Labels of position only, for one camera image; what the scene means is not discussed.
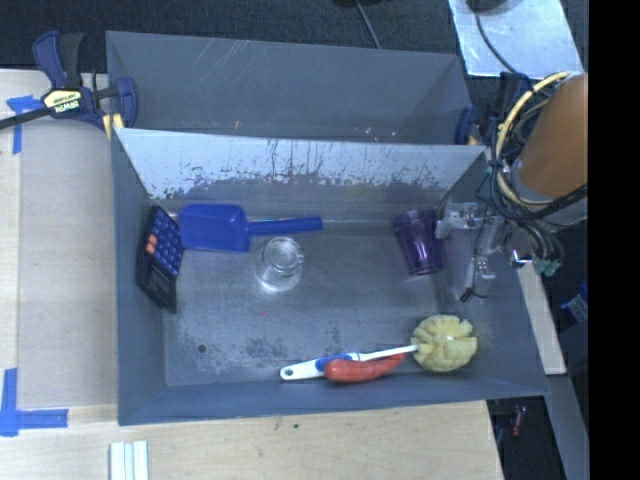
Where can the blue plastic scoop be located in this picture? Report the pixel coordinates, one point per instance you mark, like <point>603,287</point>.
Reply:
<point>215,228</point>

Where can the clear glass jar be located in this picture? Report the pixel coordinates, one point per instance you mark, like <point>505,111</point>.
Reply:
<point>278,264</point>

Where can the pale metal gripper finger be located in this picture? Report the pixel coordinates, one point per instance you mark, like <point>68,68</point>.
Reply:
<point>472,275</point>
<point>487,278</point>

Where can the grey metal bin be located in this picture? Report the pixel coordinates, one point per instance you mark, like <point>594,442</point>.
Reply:
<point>310,308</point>

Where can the black calculator with blue keys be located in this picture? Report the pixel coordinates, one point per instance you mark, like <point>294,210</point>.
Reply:
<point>161,253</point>

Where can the purple plastic cup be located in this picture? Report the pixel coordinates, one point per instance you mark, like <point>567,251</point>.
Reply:
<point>420,243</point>

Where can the red toy sausage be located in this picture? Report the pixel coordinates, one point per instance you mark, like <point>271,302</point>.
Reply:
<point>360,369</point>

